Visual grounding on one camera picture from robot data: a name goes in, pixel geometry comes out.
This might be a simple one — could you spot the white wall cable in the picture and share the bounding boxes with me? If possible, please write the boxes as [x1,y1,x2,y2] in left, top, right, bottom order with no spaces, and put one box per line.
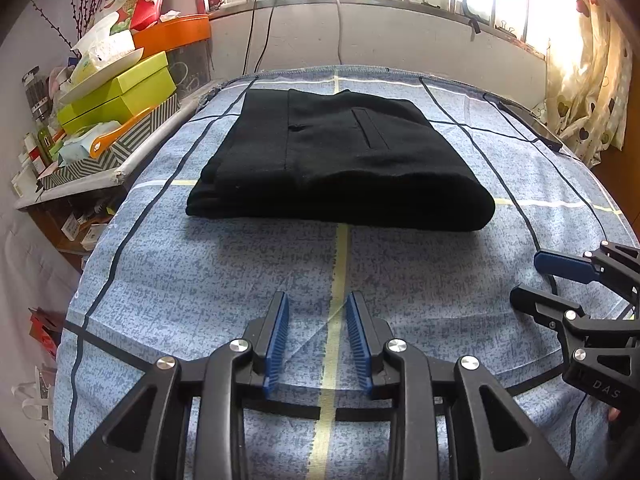
[335,0,347,64]

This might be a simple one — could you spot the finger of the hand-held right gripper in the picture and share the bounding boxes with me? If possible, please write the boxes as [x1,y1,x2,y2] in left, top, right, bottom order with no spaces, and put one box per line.
[533,240,640,307]
[509,283,640,361]

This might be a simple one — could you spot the dried branches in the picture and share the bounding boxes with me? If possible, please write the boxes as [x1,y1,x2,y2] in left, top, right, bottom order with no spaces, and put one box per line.
[31,0,108,53]

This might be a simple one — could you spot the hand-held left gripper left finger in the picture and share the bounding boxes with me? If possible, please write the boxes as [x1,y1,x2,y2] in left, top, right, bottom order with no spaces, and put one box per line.
[60,291,291,480]

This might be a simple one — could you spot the orange handled brush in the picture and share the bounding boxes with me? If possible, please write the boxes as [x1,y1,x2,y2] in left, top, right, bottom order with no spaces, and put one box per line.
[90,106,153,158]

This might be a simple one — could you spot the black device with cable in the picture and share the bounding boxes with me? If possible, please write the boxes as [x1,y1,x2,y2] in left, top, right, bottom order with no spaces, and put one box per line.
[482,91,563,153]

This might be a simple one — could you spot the black wall cable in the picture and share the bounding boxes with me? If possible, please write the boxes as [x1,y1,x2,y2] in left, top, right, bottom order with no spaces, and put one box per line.
[259,0,281,75]
[242,0,260,75]

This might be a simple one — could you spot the orange lidded storage box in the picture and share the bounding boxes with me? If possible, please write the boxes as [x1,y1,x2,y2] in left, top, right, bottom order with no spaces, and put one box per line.
[131,14,213,103]

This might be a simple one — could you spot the green bottle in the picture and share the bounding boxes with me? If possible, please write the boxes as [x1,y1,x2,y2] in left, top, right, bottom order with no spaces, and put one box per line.
[35,125,56,166]

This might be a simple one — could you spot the lime green cardboard box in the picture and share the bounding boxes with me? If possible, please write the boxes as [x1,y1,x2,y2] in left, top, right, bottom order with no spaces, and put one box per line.
[56,51,178,132]

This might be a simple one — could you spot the glass jar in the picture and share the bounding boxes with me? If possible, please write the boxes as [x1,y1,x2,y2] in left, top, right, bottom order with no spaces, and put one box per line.
[21,66,53,123]

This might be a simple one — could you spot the blue checked bed sheet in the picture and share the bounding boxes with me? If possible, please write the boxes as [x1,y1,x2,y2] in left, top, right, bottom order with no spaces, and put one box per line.
[52,64,640,480]

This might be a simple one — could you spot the black pants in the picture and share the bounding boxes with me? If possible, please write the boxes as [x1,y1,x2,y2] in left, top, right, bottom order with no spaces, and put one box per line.
[186,87,496,232]

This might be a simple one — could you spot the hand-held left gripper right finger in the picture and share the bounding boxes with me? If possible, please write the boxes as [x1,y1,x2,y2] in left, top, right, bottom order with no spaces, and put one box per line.
[346,290,573,480]

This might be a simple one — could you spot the striped cardboard tray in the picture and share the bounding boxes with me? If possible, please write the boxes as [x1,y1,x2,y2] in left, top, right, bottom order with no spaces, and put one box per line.
[37,95,181,191]

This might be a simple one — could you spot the red bag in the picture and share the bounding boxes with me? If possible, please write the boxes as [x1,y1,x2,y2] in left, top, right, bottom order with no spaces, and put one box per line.
[29,306,66,358]

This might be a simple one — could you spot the heart print curtain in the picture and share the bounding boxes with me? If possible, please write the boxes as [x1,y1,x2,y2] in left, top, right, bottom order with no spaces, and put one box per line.
[542,0,633,168]

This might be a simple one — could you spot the wet wipes pack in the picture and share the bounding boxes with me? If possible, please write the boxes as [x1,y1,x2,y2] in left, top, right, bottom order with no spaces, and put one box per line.
[57,132,108,163]

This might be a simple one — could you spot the white tissue pack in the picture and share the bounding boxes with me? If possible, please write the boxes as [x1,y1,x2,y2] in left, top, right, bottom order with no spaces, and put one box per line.
[70,12,146,86]

